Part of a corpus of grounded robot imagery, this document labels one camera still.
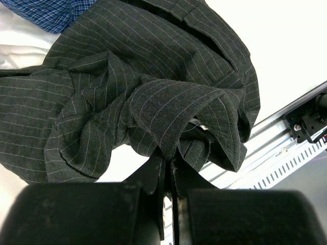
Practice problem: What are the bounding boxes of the blue checked shirt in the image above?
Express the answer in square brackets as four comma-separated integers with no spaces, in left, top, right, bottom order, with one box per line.
[1,0,96,34]

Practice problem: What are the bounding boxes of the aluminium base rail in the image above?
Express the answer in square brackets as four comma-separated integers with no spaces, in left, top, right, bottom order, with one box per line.
[200,83,326,183]

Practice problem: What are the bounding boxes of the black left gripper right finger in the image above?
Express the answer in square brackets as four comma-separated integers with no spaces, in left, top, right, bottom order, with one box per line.
[171,159,219,244]

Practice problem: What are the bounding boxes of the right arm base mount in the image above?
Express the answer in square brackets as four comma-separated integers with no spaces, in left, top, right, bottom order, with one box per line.
[283,91,326,144]

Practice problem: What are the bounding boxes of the white shirt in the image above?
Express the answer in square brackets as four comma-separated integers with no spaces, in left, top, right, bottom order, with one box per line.
[1,5,60,69]

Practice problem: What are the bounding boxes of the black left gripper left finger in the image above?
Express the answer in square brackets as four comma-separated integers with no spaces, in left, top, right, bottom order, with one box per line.
[121,153,166,240]

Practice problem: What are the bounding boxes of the perforated cable duct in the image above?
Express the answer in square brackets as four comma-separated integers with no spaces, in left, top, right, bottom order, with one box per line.
[211,140,326,190]

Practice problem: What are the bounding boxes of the dark pinstriped shirt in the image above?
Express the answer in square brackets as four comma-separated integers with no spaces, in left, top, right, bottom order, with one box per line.
[1,1,260,184]

